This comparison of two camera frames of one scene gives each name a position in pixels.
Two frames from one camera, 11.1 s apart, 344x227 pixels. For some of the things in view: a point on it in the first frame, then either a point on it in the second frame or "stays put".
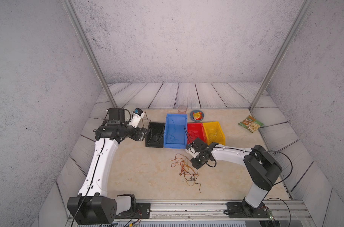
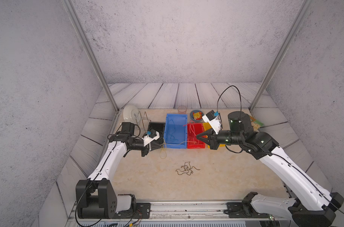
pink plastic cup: (182, 109) stays put
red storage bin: (196, 130) stays put
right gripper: (194, 164) -> (212, 140)
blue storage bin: (176, 131) stays put
